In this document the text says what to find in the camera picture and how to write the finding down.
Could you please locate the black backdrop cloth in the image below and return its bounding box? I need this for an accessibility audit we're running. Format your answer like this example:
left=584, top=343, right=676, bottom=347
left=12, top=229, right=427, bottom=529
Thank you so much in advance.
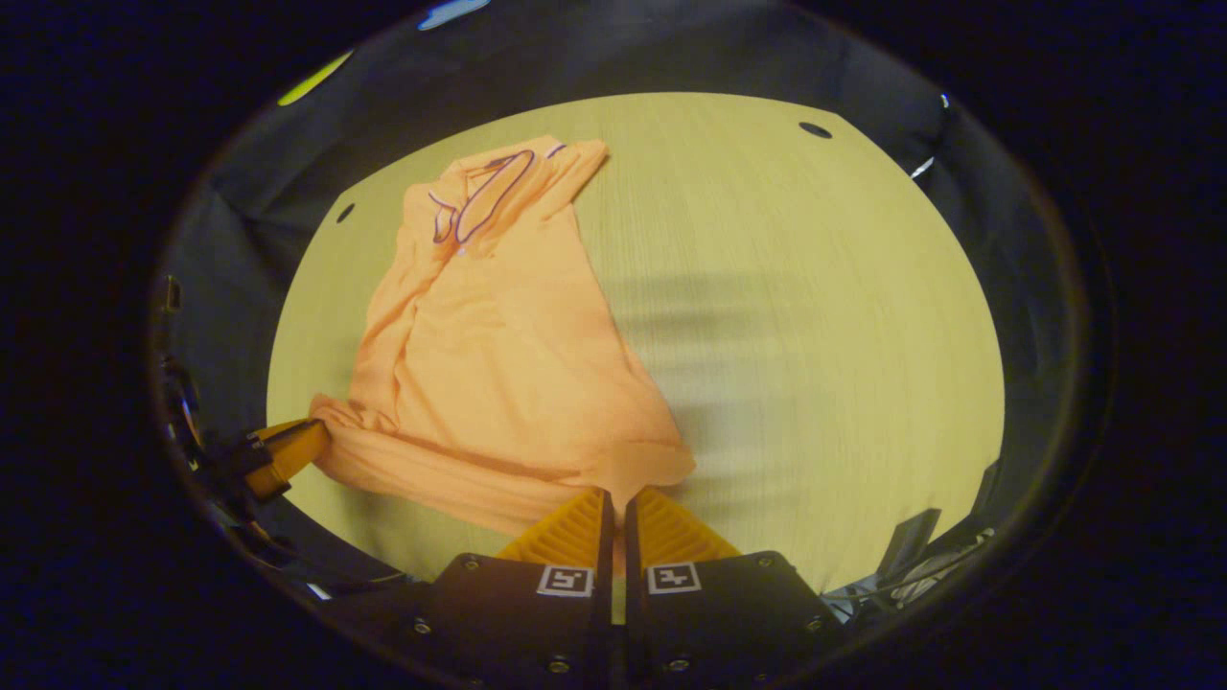
left=149, top=0, right=1084, bottom=614

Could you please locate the orange polo T-shirt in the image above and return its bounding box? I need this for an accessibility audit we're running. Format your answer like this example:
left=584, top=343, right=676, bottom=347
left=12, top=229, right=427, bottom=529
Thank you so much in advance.
left=309, top=134, right=697, bottom=538

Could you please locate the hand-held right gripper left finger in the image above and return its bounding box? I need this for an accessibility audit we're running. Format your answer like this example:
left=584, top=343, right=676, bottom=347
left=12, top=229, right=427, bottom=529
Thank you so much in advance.
left=414, top=487, right=614, bottom=686

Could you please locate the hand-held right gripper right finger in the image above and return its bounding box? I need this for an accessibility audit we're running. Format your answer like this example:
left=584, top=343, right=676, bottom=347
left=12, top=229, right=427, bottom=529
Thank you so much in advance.
left=625, top=485, right=845, bottom=686

